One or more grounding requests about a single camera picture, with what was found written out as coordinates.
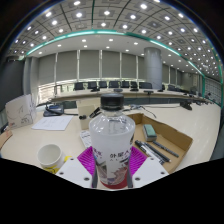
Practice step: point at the long curved conference desk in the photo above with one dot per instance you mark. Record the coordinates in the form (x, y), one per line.
(140, 96)

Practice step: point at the row of black office chairs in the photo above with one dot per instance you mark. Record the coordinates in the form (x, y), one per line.
(113, 84)

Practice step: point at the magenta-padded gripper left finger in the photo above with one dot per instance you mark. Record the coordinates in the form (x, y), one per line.
(73, 171)

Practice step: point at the black desk telephone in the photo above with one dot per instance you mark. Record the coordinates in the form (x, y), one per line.
(53, 110)

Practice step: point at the small plain cardboard box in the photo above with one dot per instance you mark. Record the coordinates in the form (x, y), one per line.
(85, 116)

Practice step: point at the open flat cardboard box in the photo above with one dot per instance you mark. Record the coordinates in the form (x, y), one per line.
(171, 138)

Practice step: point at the printed white leaflet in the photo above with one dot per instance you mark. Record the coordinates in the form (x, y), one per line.
(86, 138)

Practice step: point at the black desk microphone unit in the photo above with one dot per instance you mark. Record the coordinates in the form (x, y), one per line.
(186, 105)

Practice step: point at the clear bottle with black cap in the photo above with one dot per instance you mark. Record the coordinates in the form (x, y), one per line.
(111, 140)

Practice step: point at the white printed paper bag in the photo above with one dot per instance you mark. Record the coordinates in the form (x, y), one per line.
(20, 111)

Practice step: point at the black marker pen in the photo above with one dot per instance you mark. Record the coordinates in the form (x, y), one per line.
(166, 149)
(153, 151)

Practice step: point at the group of ceiling lights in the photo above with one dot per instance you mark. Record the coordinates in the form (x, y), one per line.
(110, 23)

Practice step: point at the white sheet of paper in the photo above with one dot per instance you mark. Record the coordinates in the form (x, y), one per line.
(53, 122)

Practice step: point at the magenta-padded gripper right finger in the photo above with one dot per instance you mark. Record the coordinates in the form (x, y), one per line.
(150, 171)

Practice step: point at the green whiteboard eraser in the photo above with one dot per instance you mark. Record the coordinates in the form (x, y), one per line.
(149, 132)

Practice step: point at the white cup with yellow print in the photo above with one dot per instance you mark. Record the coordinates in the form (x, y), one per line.
(49, 156)

